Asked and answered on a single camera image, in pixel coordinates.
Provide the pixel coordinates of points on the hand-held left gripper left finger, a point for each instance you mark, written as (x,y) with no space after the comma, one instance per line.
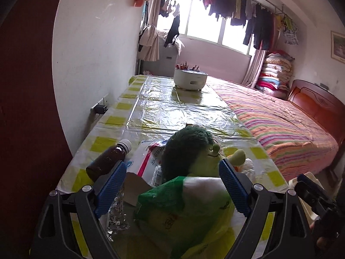
(113,186)

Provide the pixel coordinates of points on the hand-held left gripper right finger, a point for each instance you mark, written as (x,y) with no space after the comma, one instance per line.
(234,188)

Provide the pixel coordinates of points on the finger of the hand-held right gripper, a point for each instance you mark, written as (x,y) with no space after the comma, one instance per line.
(310,180)
(307,194)

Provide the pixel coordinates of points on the green white yellow plastic bag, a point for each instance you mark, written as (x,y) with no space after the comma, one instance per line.
(183,207)

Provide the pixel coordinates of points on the white plastic chair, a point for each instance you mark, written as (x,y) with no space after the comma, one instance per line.
(320,178)

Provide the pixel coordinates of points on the brown cardboard piece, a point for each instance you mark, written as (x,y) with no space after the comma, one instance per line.
(134,188)

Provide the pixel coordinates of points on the white crumpled tissue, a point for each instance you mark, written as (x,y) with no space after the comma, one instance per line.
(247,168)

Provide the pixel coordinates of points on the brown medicine bottle white cap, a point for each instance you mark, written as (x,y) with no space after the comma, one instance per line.
(107,159)

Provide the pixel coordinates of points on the white packet with pink print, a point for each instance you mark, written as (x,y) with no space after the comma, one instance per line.
(145,156)

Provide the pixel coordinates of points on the striped bed sheet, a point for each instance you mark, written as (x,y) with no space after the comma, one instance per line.
(283,124)

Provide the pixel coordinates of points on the green hedgehog plush toy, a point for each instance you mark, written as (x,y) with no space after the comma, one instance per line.
(188,145)

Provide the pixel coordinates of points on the red wooden headboard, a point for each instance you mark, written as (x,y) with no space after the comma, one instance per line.
(312,99)

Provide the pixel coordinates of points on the dark red door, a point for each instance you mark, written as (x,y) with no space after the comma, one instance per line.
(27,113)

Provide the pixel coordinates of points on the stack of folded blankets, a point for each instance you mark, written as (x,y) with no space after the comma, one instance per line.
(275,70)

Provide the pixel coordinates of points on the pink curtain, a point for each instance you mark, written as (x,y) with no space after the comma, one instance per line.
(253,67)

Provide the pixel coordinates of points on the bundle of red-tipped sticks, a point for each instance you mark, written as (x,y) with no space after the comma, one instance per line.
(187,67)

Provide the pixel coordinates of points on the white cabinet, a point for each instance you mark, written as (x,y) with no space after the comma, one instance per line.
(167,56)

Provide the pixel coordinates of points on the patterned hanging bag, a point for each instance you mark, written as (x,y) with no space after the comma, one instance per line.
(291,32)

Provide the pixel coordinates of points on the beige curtain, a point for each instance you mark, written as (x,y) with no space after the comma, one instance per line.
(152,40)

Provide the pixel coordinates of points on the black hanging garment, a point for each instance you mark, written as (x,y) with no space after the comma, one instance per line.
(172,32)

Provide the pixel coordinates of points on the window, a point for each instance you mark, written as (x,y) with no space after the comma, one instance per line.
(199,19)

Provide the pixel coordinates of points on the row of hanging clothes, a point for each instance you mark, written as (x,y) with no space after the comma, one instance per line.
(237,8)

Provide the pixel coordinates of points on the wall socket with plug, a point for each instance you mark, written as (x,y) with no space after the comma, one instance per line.
(100,107)

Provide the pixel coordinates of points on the framed wall picture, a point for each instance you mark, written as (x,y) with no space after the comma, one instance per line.
(339,45)

